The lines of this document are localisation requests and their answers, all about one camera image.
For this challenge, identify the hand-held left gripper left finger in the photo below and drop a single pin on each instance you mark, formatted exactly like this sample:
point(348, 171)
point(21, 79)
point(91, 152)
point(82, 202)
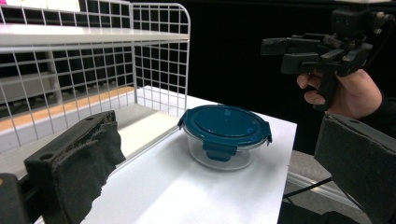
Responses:
point(77, 155)

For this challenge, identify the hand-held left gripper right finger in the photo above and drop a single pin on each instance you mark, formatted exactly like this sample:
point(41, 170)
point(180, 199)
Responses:
point(361, 155)

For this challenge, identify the glass container with blue lid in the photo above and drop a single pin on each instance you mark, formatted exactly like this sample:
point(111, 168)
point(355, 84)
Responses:
point(224, 124)

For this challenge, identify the light wooden board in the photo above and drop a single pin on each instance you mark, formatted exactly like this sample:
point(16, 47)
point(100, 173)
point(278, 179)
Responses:
point(46, 113)

